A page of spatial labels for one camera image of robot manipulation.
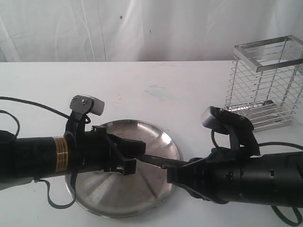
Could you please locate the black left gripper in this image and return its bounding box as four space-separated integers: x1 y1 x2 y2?
78 125 145 175

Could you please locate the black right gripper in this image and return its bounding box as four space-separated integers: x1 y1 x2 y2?
167 148 244 203

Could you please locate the black kitchen knife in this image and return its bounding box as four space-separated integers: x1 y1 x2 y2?
136 154 188 169

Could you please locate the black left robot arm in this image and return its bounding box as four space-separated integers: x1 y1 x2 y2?
0 126 146 190

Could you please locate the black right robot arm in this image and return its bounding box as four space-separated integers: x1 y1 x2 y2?
167 148 303 208

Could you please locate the round stainless steel plate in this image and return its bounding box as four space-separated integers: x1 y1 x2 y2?
65 120 182 218

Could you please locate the white backdrop curtain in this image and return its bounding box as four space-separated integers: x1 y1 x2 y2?
0 0 303 62

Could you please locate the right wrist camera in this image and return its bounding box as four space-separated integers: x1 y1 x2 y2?
201 106 254 135

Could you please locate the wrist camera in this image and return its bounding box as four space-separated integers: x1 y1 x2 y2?
70 95 105 116
201 106 254 135

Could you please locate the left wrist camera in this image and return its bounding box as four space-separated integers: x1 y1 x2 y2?
70 95 105 116

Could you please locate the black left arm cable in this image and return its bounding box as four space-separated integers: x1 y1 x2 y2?
0 96 92 210

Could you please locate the chrome wire utensil holder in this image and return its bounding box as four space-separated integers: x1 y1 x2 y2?
224 35 303 131

